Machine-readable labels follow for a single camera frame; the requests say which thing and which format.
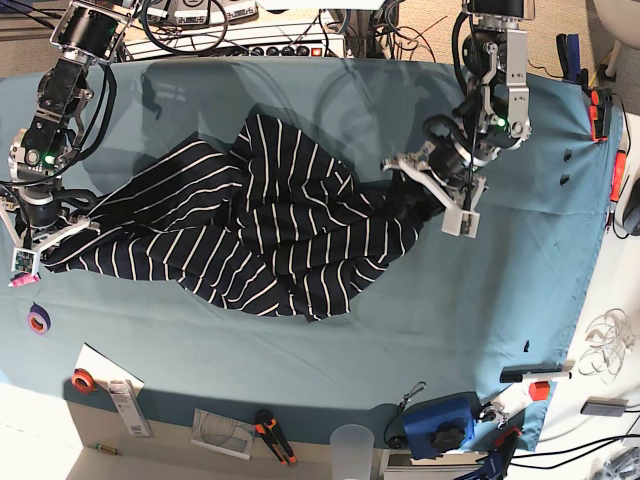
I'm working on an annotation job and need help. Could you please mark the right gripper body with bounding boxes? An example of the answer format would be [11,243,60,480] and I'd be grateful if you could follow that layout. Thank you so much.
[1,185,99,274]

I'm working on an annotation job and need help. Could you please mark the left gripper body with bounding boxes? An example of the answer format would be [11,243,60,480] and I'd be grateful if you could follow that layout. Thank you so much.
[381,137,486,236]

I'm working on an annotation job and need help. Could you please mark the navy white striped t-shirt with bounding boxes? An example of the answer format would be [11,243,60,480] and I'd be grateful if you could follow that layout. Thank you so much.
[45,114,441,321]

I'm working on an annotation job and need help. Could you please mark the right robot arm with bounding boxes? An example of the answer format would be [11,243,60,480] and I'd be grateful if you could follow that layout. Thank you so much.
[1,1,140,276]

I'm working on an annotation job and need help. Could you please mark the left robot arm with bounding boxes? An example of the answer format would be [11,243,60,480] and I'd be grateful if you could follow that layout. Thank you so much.
[381,1,535,238]

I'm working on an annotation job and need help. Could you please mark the pink tube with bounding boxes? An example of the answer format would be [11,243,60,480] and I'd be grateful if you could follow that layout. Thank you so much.
[8,273,40,288]

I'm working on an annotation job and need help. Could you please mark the purple tape roll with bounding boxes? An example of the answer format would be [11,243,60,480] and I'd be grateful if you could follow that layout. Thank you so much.
[27,303,51,335]

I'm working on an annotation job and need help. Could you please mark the teal table cloth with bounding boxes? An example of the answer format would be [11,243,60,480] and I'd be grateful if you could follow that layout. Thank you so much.
[1,57,623,443]

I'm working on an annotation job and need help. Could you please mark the white paper sheet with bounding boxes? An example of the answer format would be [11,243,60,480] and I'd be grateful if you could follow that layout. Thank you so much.
[75,344,144,396]

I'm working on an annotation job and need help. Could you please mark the orange tape roll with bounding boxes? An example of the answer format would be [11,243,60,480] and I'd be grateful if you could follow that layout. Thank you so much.
[71,368,97,394]

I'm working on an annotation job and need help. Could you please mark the orange black clamp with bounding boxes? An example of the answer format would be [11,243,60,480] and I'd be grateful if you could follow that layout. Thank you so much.
[588,87,614,143]

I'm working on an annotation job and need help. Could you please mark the black computer mouse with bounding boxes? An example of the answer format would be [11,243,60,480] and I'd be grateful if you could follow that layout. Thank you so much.
[622,179,640,236]

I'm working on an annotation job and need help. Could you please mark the packaged item with barcode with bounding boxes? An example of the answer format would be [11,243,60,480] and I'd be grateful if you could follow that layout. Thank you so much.
[107,380,153,438]

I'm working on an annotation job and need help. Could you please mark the black marker pen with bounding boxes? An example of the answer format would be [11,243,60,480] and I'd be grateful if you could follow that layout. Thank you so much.
[499,367,573,384]

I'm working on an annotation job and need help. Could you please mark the white zip ties bundle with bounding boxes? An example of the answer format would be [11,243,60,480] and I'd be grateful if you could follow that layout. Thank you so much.
[577,308,639,385]

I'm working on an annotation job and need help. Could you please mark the small red block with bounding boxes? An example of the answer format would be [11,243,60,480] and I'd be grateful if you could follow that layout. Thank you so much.
[529,381,551,402]

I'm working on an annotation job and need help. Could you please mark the grey power supply box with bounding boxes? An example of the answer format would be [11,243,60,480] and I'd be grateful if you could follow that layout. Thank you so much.
[209,0,259,25]
[170,0,209,25]
[147,0,171,24]

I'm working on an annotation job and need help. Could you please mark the blue clamp with black knob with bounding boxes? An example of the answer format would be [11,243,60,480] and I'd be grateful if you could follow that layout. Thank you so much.
[401,397,475,460]

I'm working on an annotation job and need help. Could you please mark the clear plastic bag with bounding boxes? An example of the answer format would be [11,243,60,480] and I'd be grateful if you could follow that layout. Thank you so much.
[191,409,255,460]

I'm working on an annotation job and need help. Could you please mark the grey adapter box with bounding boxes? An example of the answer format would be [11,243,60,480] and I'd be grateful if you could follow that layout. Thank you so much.
[580,399,627,417]

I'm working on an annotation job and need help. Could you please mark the frosted plastic cup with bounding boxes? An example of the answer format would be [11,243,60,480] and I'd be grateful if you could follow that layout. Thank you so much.
[330,424,374,480]

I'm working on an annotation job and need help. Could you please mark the orange black cutter pliers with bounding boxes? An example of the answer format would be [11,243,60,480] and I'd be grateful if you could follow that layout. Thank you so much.
[254,409,297,466]

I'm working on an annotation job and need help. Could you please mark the orange handled tool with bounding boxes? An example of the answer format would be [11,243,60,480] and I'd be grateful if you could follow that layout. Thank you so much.
[610,150,627,203]

